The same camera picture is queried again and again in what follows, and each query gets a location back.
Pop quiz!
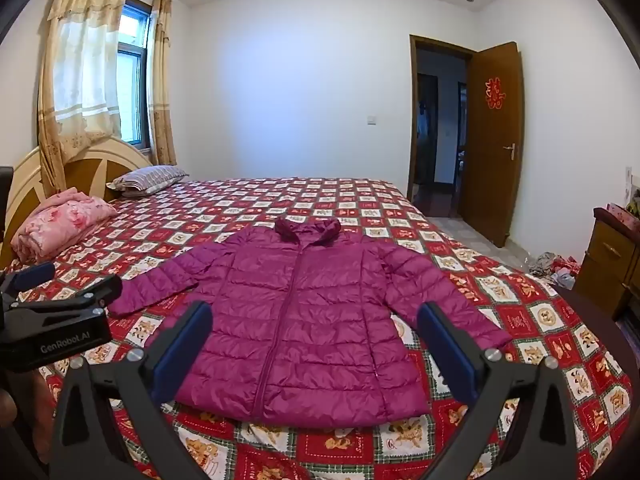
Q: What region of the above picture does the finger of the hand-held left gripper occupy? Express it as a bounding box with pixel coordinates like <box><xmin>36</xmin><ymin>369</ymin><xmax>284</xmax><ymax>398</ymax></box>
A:
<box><xmin>0</xmin><ymin>261</ymin><xmax>57</xmax><ymax>297</ymax></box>
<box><xmin>10</xmin><ymin>274</ymin><xmax>124</xmax><ymax>319</ymax></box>

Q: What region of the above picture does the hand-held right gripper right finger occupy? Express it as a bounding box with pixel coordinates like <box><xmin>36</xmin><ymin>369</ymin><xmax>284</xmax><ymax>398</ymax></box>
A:
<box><xmin>416</xmin><ymin>301</ymin><xmax>596</xmax><ymax>480</ymax></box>

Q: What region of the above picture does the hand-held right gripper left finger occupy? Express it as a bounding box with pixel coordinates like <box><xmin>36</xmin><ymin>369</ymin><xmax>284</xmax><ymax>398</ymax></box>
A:
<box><xmin>50</xmin><ymin>301</ymin><xmax>216</xmax><ymax>480</ymax></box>

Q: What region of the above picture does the magenta puffer jacket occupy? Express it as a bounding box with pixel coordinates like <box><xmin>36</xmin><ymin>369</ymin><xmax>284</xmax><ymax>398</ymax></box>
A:
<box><xmin>107</xmin><ymin>217</ymin><xmax>513</xmax><ymax>428</ymax></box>

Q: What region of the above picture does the pile of clothes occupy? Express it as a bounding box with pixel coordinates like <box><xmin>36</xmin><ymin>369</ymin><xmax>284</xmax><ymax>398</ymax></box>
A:
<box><xmin>527</xmin><ymin>252</ymin><xmax>582</xmax><ymax>289</ymax></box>

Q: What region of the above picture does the pink floral folded quilt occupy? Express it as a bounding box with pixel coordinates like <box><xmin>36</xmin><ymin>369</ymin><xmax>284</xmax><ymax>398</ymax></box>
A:
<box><xmin>10</xmin><ymin>187</ymin><xmax>119</xmax><ymax>264</ymax></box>

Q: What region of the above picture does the red checked printed bed cover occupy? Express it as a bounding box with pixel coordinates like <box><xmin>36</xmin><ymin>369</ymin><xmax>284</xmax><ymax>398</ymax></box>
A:
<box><xmin>0</xmin><ymin>176</ymin><xmax>633</xmax><ymax>480</ymax></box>

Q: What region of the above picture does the beige wooden headboard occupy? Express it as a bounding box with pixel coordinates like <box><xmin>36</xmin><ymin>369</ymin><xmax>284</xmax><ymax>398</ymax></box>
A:
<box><xmin>0</xmin><ymin>139</ymin><xmax>154</xmax><ymax>257</ymax></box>

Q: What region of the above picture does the striped pillow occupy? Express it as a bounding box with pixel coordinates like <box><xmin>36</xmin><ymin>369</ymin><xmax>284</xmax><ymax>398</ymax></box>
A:
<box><xmin>107</xmin><ymin>165</ymin><xmax>191</xmax><ymax>197</ymax></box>

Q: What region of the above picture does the wooden bedside cabinet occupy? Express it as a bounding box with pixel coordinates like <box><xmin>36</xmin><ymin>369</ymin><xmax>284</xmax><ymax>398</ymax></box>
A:
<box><xmin>572</xmin><ymin>206</ymin><xmax>640</xmax><ymax>319</ymax></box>

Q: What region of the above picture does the brown wooden door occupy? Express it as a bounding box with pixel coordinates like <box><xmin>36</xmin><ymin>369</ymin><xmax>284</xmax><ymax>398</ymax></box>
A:
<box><xmin>467</xmin><ymin>42</ymin><xmax>526</xmax><ymax>249</ymax></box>

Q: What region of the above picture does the window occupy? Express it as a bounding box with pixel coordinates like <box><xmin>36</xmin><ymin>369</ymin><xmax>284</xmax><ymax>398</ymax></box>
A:
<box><xmin>117</xmin><ymin>0</ymin><xmax>154</xmax><ymax>151</ymax></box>

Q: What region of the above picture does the wide beige floral curtain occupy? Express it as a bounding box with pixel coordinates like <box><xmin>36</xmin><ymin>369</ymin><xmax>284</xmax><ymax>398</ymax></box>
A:
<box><xmin>37</xmin><ymin>0</ymin><xmax>132</xmax><ymax>196</ymax></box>

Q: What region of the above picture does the narrow beige floral curtain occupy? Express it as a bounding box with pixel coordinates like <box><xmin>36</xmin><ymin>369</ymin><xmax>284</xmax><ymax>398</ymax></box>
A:
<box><xmin>147</xmin><ymin>0</ymin><xmax>179</xmax><ymax>167</ymax></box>

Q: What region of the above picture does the clutter on cabinet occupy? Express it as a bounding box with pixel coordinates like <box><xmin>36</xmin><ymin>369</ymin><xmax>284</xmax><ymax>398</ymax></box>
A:
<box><xmin>604</xmin><ymin>165</ymin><xmax>640</xmax><ymax>222</ymax></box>

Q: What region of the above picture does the red paper door decoration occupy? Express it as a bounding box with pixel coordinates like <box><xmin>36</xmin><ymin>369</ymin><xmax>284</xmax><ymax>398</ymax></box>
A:
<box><xmin>482</xmin><ymin>76</ymin><xmax>505</xmax><ymax>110</ymax></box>

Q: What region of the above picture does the brown door frame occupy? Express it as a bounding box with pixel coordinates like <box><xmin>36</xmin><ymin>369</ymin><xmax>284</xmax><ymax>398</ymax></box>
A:
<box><xmin>407</xmin><ymin>34</ymin><xmax>478</xmax><ymax>211</ymax></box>

